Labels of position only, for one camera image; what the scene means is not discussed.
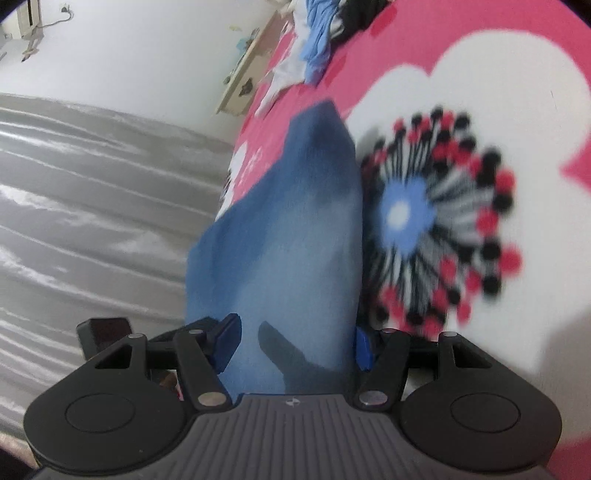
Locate pink floral bed blanket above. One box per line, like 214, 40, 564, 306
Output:
223, 1, 590, 479

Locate black garment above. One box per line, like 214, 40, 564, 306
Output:
329, 0, 391, 47

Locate white shirt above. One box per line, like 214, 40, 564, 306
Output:
254, 1, 311, 117

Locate blue denim jeans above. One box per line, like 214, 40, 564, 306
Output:
185, 101, 363, 396

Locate white wall air conditioner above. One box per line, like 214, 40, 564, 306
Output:
0, 0, 75, 63

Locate light blue shirt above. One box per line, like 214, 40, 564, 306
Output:
301, 0, 339, 86

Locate cream bedside nightstand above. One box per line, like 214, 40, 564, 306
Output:
215, 12, 284, 117

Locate grey curtain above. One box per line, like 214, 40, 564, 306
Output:
1, 95, 232, 442

